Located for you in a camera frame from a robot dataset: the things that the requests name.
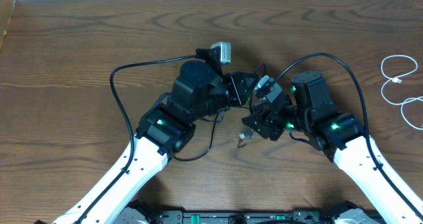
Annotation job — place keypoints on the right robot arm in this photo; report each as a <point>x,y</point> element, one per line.
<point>339,135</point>

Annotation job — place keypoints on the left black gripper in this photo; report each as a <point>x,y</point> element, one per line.
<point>236,89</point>

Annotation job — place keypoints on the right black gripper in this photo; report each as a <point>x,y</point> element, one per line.
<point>269,119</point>

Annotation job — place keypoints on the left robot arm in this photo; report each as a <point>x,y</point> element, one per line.
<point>200,90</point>

